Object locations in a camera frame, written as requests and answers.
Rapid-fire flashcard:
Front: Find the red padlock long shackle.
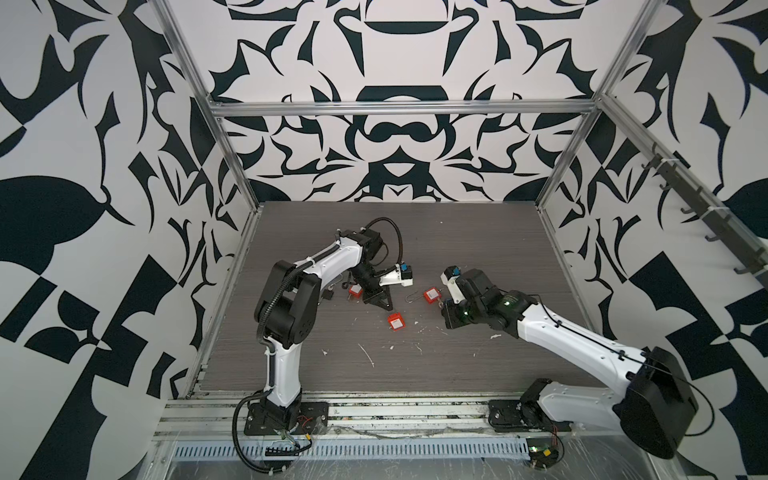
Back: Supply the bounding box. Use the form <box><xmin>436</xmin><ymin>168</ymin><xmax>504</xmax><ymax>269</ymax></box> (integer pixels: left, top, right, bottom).
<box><xmin>387</xmin><ymin>313</ymin><xmax>405</xmax><ymax>331</ymax></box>

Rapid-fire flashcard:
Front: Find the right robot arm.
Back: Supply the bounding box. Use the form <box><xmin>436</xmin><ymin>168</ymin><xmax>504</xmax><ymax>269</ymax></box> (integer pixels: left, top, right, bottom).
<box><xmin>441</xmin><ymin>266</ymin><xmax>699</xmax><ymax>459</ymax></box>

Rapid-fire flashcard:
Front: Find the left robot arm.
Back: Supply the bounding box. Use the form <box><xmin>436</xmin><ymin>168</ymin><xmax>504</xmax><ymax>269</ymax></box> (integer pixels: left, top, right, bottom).
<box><xmin>254</xmin><ymin>217</ymin><xmax>413</xmax><ymax>422</ymax></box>

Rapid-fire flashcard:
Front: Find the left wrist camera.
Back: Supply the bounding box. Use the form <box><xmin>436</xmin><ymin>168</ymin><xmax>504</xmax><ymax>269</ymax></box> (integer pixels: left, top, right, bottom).
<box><xmin>379</xmin><ymin>264</ymin><xmax>414</xmax><ymax>287</ymax></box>

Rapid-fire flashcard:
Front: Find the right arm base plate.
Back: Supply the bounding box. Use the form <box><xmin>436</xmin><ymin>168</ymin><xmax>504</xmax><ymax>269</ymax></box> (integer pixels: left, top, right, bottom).
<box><xmin>488</xmin><ymin>400</ymin><xmax>571</xmax><ymax>433</ymax></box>

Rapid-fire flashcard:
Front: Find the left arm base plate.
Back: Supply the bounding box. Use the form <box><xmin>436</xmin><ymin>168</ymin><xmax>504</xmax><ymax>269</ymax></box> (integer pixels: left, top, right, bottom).
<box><xmin>243</xmin><ymin>400</ymin><xmax>330</xmax><ymax>436</ymax></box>

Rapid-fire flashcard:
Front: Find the black cable left base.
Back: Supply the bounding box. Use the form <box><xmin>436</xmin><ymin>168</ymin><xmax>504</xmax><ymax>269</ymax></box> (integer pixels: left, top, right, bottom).
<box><xmin>231</xmin><ymin>391</ymin><xmax>313</xmax><ymax>475</ymax></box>

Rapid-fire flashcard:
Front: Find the white cable duct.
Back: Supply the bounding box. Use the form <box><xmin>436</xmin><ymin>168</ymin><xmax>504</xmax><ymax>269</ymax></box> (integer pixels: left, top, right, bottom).
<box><xmin>174</xmin><ymin>437</ymin><xmax>530</xmax><ymax>462</ymax></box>

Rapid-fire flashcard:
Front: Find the wall hook rack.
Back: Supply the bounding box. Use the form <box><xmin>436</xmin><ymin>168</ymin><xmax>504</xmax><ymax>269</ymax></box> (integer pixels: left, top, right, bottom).
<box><xmin>640</xmin><ymin>143</ymin><xmax>767</xmax><ymax>289</ymax></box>

